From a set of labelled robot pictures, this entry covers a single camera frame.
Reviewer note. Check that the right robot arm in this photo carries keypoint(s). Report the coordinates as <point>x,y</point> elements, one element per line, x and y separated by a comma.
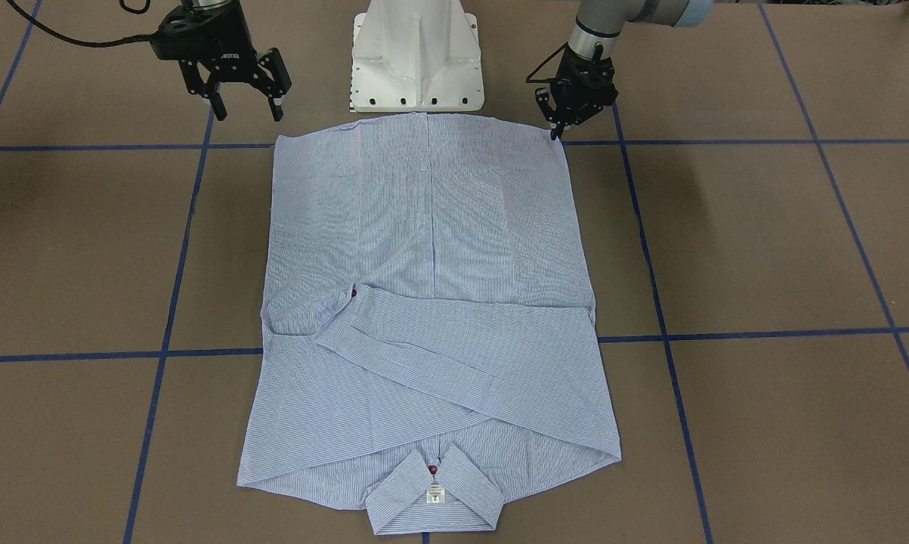
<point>212,44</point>

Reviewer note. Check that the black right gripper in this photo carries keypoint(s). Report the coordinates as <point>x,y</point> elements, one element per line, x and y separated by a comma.
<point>227,47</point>

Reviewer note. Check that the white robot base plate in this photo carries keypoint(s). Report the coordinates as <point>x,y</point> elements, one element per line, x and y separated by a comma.
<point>416,57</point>

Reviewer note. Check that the blue striped button shirt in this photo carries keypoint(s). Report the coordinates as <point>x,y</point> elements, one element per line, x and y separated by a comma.
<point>430,350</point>

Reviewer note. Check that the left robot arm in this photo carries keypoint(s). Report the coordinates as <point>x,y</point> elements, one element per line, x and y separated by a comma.
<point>603,21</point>

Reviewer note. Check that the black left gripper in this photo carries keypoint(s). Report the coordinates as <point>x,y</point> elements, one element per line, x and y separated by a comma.
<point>584,84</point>

